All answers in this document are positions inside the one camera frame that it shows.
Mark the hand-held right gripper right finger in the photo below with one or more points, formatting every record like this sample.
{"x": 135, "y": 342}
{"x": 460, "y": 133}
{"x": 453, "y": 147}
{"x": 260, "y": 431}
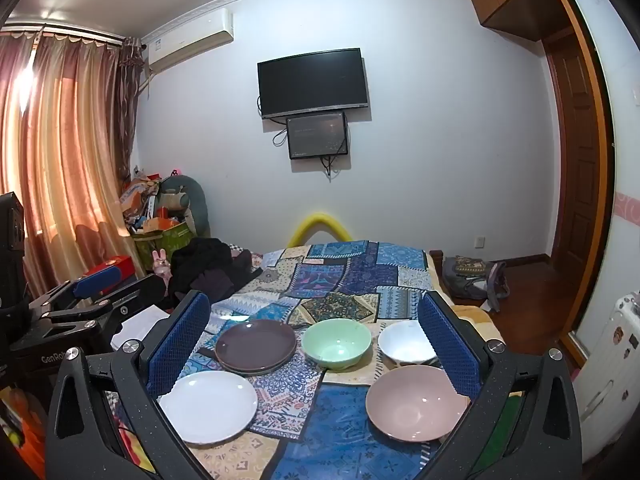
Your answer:
{"x": 445, "y": 345}

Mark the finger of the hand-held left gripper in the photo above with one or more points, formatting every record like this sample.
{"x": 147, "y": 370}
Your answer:
{"x": 130, "y": 297}
{"x": 97, "y": 280}

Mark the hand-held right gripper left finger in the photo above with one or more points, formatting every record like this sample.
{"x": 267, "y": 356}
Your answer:
{"x": 180, "y": 342}

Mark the white spotted bowl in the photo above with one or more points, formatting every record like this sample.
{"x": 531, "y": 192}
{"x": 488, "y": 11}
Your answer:
{"x": 405, "y": 342}

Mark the pale glazed plate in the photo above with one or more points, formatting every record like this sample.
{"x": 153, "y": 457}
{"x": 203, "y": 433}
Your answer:
{"x": 207, "y": 405}

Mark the green bowl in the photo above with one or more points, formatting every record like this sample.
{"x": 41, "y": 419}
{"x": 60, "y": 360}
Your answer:
{"x": 336, "y": 347}

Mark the red box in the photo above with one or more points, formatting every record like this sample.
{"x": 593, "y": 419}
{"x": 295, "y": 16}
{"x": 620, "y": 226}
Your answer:
{"x": 117, "y": 266}

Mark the white paper sheet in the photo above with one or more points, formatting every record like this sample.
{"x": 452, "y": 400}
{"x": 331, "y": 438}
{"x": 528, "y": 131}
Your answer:
{"x": 142, "y": 325}

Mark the pink plate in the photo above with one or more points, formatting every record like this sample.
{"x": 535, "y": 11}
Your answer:
{"x": 412, "y": 402}

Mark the green shopping bag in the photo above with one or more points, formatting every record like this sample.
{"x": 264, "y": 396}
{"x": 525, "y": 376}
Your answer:
{"x": 167, "y": 242}

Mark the grey backpack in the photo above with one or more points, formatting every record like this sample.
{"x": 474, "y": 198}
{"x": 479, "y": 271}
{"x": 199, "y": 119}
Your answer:
{"x": 470, "y": 277}

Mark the dark brown plate stack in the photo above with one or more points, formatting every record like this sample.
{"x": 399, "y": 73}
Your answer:
{"x": 255, "y": 342}

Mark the dark purple plate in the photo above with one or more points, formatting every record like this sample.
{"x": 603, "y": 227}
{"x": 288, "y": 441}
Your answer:
{"x": 255, "y": 372}

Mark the dark clothes pile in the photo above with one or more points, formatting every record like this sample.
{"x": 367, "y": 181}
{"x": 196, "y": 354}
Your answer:
{"x": 210, "y": 267}

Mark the clutter pile with green bag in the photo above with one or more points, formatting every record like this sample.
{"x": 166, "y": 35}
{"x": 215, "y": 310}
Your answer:
{"x": 142, "y": 200}

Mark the grey green cushion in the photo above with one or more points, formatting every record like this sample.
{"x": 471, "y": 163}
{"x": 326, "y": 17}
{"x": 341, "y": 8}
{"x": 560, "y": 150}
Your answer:
{"x": 195, "y": 200}

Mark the pink orange curtain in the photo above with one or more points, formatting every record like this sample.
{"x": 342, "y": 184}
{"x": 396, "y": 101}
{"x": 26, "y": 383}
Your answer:
{"x": 65, "y": 160}

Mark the blue patchwork blanket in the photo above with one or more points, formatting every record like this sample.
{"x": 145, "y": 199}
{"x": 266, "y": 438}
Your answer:
{"x": 330, "y": 280}

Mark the yellow foam tube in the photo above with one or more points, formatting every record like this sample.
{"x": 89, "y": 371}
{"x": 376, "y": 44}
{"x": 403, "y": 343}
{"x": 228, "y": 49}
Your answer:
{"x": 320, "y": 220}

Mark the brown wooden door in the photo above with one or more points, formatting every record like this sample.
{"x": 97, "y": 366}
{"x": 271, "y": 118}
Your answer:
{"x": 577, "y": 170}

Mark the small black monitor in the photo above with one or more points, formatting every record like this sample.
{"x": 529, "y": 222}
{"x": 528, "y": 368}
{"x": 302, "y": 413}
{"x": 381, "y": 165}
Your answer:
{"x": 316, "y": 135}

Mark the white air conditioner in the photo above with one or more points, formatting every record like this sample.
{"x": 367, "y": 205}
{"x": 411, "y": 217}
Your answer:
{"x": 192, "y": 37}

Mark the white wardrobe with pink hearts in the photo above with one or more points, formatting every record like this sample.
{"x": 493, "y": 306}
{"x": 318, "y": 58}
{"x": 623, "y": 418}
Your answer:
{"x": 625, "y": 135}

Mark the white wall socket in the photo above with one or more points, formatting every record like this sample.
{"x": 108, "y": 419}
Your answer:
{"x": 480, "y": 243}

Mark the white curtain rail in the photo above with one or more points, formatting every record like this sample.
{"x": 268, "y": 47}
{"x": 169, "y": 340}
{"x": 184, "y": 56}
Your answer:
{"x": 65, "y": 32}

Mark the black wall television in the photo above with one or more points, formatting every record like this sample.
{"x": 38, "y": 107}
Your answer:
{"x": 313, "y": 82}

